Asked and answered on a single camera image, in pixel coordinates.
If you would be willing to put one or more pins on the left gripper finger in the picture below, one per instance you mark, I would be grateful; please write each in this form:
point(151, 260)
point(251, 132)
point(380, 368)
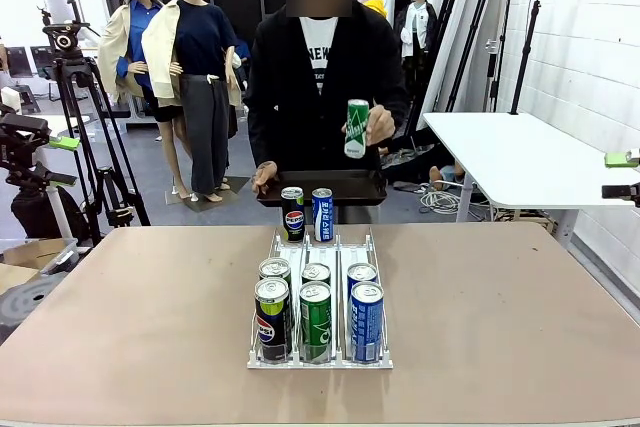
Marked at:
point(60, 180)
point(64, 143)

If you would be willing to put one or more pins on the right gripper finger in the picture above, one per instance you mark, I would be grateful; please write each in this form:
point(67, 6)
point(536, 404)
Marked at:
point(617, 192)
point(620, 160)

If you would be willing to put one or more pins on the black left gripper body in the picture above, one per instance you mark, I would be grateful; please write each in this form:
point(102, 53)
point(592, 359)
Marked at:
point(15, 152)

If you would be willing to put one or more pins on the green star-logo soda can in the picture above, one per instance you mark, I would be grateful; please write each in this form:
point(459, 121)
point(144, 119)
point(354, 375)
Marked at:
point(356, 129)

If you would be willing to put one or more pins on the black serving tray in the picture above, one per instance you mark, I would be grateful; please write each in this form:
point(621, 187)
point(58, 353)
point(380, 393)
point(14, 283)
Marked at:
point(350, 187)

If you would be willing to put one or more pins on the blue Pocari Sweat can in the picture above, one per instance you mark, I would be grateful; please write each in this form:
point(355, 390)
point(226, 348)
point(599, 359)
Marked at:
point(361, 273)
point(322, 217)
point(366, 324)

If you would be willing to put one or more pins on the green cider soda can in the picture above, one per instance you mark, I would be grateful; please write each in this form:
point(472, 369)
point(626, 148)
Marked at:
point(315, 324)
point(316, 273)

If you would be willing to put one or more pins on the person's left forearm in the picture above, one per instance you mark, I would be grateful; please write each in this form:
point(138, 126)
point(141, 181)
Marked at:
point(398, 119)

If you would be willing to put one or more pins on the person's right forearm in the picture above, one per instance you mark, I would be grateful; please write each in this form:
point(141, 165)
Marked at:
point(260, 142)

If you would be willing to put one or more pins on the person sitting on floor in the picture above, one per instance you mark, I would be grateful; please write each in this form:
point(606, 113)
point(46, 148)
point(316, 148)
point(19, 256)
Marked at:
point(425, 157)

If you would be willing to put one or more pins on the person in black cardigan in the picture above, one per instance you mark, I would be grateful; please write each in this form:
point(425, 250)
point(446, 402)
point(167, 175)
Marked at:
point(290, 97)

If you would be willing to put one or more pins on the person's right hand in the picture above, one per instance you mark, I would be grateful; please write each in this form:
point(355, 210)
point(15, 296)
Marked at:
point(265, 173)

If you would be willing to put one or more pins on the person's left hand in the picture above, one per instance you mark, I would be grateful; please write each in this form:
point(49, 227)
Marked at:
point(382, 126)

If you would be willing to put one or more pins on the small white table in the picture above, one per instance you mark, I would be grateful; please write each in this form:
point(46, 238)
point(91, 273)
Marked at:
point(55, 207)

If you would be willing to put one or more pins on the grey step stool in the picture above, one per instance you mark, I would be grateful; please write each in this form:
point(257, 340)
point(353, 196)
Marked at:
point(29, 97)

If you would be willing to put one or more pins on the open cardboard box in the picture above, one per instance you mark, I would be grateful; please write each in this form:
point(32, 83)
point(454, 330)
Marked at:
point(35, 254)

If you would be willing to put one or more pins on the black computer monitor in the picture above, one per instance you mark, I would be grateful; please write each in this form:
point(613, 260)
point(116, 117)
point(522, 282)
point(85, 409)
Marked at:
point(19, 62)
point(42, 56)

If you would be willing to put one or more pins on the large white table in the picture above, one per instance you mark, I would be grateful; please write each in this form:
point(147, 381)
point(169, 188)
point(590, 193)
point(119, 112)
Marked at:
point(520, 157)

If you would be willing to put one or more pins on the flat cardboard sheet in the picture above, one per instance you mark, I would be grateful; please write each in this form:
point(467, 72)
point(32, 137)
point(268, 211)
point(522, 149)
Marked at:
point(15, 277)

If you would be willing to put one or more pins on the mannequin in blue shirt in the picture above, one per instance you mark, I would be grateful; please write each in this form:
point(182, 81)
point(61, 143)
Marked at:
point(137, 27)

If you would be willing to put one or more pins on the white board on stand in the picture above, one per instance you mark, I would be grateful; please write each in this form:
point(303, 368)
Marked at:
point(57, 4)

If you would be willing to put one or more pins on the black light stand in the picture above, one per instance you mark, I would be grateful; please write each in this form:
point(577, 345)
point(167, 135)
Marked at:
point(525, 57)

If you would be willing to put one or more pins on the thin stand with white clamp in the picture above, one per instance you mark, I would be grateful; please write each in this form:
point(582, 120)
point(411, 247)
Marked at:
point(498, 72)

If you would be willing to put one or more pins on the mannequin with cream jacket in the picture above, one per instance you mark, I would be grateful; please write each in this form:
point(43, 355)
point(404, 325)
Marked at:
point(200, 37)

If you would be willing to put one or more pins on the leaning white board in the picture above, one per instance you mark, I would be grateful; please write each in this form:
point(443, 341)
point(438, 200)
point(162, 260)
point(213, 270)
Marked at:
point(455, 47)

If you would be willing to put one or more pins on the black Pepsi can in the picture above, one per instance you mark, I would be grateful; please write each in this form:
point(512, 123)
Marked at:
point(275, 269)
point(292, 217)
point(272, 322)

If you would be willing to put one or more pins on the mannequin in white jacket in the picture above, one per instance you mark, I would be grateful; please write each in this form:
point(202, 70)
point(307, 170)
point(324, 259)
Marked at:
point(415, 27)

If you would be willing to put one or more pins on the white clear can dispenser rack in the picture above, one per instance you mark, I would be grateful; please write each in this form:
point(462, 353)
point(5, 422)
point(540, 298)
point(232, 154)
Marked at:
point(320, 364)

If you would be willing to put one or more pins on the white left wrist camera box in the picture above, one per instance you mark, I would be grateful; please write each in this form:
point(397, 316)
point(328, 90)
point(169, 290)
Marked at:
point(10, 101)

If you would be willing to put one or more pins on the black camera tripod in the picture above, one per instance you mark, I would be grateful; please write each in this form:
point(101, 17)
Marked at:
point(75, 69)

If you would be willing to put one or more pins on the dark mannequin base plate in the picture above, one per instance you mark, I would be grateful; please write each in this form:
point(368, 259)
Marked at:
point(200, 203)

